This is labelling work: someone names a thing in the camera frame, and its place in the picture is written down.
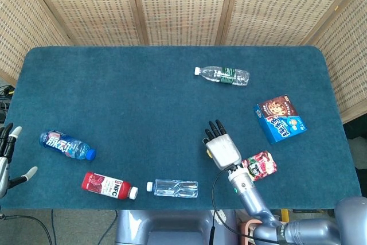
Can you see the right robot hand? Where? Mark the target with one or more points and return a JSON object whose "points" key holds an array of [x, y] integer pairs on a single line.
{"points": [[223, 150]]}

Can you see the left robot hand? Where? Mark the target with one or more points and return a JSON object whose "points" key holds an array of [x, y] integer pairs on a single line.
{"points": [[3, 170]]}

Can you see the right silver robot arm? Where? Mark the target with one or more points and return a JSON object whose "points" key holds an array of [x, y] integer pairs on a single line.
{"points": [[252, 196]]}

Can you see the yellow fluted plastic cap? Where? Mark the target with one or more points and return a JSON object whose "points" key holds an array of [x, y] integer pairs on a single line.
{"points": [[209, 153]]}

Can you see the red jelly drink pouch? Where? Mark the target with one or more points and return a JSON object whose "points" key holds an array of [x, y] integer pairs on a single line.
{"points": [[262, 164]]}

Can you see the square clear water bottle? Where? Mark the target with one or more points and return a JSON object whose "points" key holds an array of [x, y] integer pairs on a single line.
{"points": [[177, 188]]}

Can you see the blue cookie box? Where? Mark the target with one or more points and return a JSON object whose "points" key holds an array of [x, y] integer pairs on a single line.
{"points": [[279, 118]]}

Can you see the blue cap drink bottle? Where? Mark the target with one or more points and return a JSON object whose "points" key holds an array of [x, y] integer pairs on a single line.
{"points": [[63, 144]]}

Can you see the green label water bottle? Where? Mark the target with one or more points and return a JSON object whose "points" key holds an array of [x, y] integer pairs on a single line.
{"points": [[228, 75]]}

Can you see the pink plastic object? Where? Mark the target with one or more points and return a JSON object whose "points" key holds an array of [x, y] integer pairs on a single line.
{"points": [[246, 226]]}

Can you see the grey blue robot torso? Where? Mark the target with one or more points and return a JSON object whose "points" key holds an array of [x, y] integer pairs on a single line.
{"points": [[172, 227]]}

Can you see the red NFC juice bottle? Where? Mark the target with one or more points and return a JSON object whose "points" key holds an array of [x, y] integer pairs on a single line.
{"points": [[103, 184]]}

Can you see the blue plush tablecloth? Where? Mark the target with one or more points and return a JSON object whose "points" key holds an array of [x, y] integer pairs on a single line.
{"points": [[129, 113]]}

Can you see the woven wicker folding screen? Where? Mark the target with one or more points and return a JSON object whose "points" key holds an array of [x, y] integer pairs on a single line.
{"points": [[183, 4]]}

